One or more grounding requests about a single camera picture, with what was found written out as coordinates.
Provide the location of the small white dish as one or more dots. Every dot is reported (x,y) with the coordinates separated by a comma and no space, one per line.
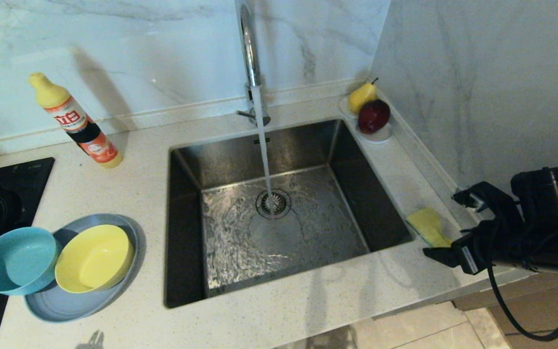
(380,136)

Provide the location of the round metal sink drain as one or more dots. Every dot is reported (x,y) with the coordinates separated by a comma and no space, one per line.
(281,201)

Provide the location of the white orange dish soap bottle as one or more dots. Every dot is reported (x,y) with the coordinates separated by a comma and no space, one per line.
(80,126)

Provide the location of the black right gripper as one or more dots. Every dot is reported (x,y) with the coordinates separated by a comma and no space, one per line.
(497,247)

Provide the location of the wooden cabinet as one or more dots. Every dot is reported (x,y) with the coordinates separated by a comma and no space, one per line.
(540,305)

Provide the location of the yellow plastic bowl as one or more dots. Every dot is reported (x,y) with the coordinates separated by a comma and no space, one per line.
(95,259)

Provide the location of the chrome faucet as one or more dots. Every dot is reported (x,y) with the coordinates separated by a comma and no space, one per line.
(250,48)

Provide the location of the black induction cooktop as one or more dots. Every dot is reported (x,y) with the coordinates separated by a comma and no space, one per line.
(22,179)

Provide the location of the running water stream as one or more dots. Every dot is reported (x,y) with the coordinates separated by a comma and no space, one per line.
(263,145)

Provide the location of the yellow pear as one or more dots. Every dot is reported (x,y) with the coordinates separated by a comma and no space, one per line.
(359,97)

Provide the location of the stainless steel sink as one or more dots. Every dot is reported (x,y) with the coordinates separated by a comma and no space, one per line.
(308,232)

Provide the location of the dark red apple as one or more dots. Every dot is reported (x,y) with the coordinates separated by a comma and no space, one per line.
(373,116)

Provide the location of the blue-grey plate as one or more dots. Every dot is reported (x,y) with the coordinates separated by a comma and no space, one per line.
(66,308)

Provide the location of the teal plastic bowl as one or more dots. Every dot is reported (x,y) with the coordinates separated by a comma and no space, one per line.
(17,261)

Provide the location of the yellow sponge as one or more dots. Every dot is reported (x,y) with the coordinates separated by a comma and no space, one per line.
(426,225)

